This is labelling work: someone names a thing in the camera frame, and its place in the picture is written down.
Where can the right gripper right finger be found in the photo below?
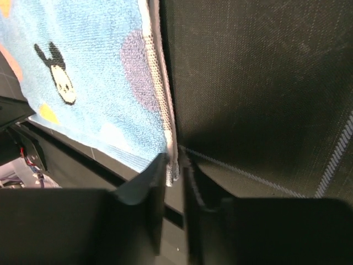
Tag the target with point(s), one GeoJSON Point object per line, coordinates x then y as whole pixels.
{"type": "Point", "coordinates": [224, 229]}

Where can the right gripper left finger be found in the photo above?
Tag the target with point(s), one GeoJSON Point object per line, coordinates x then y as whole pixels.
{"type": "Point", "coordinates": [86, 226]}

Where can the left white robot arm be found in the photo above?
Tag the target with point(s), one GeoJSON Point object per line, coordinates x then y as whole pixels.
{"type": "Point", "coordinates": [16, 140]}

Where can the colourful patterned towel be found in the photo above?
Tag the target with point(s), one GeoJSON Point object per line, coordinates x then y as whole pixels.
{"type": "Point", "coordinates": [95, 72]}

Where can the black grid mat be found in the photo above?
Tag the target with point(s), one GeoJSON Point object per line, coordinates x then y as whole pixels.
{"type": "Point", "coordinates": [263, 89]}

